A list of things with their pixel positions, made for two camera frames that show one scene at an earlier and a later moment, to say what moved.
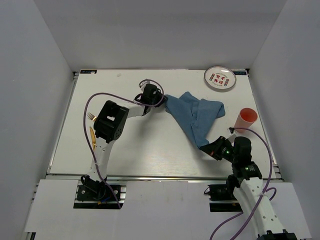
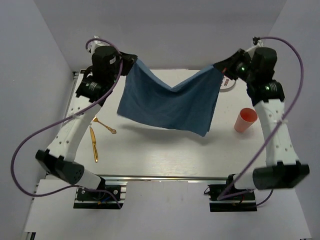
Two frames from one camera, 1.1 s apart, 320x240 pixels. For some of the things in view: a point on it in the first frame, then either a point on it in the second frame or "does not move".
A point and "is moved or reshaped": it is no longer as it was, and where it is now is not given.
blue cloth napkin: (197, 116) is moved or reshaped
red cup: (246, 117) does not move
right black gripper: (213, 149) to (226, 66)
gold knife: (93, 138) does not move
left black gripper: (162, 98) to (128, 60)
